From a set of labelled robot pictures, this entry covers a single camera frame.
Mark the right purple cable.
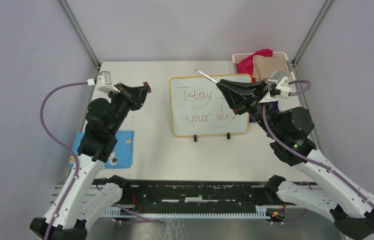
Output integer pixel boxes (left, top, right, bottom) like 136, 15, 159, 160
261, 79, 374, 238

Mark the purple cable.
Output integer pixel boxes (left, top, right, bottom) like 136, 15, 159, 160
39, 81, 90, 240
261, 79, 374, 238

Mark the red capped whiteboard marker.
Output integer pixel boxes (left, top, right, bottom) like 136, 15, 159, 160
195, 69, 219, 84

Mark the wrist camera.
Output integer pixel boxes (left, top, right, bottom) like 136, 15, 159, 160
86, 71, 120, 94
259, 71, 291, 104

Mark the red marker cap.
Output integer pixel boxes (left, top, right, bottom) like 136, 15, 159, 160
143, 81, 150, 89

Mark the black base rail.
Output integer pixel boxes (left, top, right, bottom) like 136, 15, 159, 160
97, 179, 297, 215

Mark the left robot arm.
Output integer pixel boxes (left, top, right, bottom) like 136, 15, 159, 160
30, 82, 151, 240

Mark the purple cloth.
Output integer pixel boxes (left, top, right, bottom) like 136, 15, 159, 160
249, 101, 281, 123

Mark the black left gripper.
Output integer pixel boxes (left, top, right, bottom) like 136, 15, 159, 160
108, 82, 150, 135

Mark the yellow framed whiteboard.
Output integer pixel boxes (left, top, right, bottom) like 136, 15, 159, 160
169, 75, 249, 137

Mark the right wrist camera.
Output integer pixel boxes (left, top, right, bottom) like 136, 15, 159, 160
259, 71, 291, 104

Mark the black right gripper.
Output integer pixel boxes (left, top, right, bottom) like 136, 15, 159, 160
217, 78, 283, 139

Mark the red cloth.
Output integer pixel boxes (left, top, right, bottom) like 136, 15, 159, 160
236, 48, 273, 82

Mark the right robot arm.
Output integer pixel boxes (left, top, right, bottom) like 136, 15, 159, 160
216, 79, 374, 240

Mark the white perforated basket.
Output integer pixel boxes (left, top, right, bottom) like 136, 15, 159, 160
232, 51, 296, 81

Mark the beige cloth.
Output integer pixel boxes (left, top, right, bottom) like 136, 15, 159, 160
252, 55, 290, 81

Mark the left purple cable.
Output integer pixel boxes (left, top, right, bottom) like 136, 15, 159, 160
39, 81, 90, 240

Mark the blue patterned cloth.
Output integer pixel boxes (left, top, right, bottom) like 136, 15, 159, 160
68, 130, 135, 170

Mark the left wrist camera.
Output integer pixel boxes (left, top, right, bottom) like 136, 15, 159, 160
86, 71, 120, 94

